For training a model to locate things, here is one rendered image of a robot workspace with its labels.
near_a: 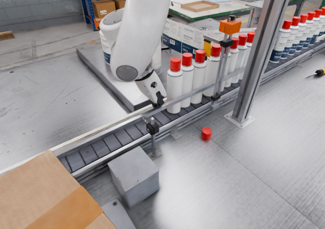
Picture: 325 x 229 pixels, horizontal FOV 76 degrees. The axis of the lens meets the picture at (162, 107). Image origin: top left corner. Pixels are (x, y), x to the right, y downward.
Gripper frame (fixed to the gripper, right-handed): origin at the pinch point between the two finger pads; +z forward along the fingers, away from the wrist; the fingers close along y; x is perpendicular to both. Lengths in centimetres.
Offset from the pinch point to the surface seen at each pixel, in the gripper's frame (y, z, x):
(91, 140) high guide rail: -4.2, -10.0, 22.2
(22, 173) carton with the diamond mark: -20.1, -29.3, 28.5
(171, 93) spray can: -1.3, -1.1, -5.8
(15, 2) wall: 447, 43, 17
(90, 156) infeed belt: -2.1, -2.9, 26.2
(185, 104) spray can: -1.9, 8.0, -9.1
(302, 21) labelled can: -1, 19, -86
